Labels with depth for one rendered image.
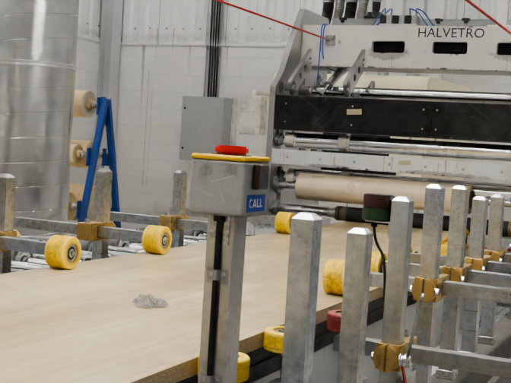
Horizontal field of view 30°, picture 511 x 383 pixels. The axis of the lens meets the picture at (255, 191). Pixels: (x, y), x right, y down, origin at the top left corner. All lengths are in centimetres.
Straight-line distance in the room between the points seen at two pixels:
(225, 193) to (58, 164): 457
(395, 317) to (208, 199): 82
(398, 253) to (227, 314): 76
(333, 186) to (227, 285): 322
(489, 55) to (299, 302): 318
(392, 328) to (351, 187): 248
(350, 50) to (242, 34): 737
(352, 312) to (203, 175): 58
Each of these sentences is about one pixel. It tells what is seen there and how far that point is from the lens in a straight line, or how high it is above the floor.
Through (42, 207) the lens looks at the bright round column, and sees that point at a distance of 560.
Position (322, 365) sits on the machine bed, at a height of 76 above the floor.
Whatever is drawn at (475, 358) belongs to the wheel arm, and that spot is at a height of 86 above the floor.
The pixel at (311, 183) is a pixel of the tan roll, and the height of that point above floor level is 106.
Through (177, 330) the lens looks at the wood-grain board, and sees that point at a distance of 168.
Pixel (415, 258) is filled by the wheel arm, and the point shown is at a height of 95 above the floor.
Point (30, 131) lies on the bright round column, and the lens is 556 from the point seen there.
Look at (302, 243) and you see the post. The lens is 135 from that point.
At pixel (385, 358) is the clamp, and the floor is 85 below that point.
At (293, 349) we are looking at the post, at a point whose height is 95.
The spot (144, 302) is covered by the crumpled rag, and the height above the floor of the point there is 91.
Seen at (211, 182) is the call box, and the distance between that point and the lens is 110.
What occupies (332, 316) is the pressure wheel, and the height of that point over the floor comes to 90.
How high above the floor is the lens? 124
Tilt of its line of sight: 3 degrees down
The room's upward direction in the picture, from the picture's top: 4 degrees clockwise
